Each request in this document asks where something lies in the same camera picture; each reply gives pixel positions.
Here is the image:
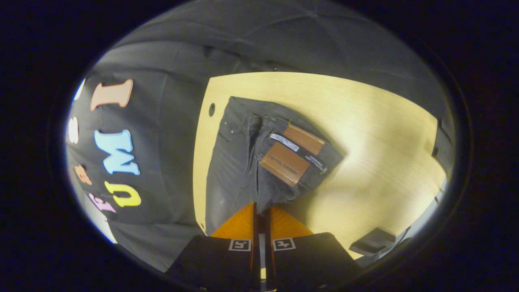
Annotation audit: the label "black backdrop cloth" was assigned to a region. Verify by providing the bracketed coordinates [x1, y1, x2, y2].
[65, 0, 457, 273]

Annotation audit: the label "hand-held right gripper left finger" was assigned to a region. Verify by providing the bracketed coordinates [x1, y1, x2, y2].
[164, 202, 260, 292]

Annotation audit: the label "black jeans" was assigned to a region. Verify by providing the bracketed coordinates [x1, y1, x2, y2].
[204, 96, 346, 236]

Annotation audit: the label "dark block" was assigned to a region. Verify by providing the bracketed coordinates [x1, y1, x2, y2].
[349, 227, 396, 257]

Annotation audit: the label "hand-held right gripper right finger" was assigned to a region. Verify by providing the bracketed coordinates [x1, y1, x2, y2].
[259, 205, 363, 292]

